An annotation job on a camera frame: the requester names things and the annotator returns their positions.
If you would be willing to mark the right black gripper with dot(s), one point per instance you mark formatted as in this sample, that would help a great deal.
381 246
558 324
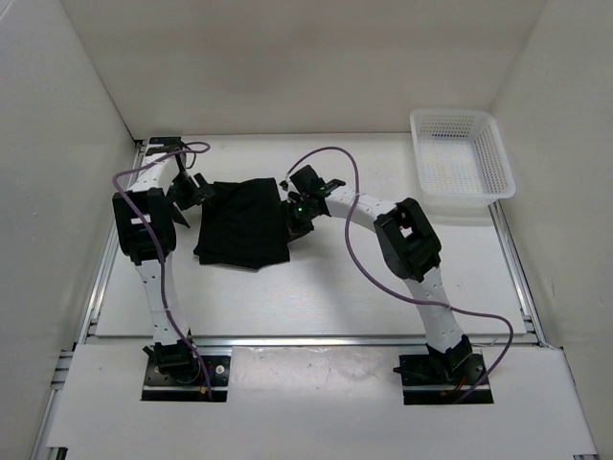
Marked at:
293 227

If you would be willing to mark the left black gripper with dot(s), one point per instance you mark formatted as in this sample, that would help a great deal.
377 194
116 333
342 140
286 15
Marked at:
200 195

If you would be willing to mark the black shorts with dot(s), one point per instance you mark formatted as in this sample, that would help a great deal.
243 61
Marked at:
243 226

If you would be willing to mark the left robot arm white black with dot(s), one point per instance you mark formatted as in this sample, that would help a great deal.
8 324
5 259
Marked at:
147 205

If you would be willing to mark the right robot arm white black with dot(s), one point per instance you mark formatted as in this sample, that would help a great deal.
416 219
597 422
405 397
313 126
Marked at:
410 249

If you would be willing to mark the white plastic basket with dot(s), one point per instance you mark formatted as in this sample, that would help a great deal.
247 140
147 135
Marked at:
462 163

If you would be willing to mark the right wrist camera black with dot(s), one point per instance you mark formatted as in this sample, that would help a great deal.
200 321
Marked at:
307 182

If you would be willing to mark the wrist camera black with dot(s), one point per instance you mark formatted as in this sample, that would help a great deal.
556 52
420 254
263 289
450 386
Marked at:
163 145
307 182

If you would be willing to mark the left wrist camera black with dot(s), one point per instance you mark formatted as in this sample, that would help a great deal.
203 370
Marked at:
163 145

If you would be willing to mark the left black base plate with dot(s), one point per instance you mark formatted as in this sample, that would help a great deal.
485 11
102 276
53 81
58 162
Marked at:
158 387

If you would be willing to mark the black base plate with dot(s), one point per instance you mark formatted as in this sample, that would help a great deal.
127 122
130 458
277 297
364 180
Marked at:
158 387
424 381

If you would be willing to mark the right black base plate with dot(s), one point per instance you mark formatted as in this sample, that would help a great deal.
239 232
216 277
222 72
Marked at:
424 381

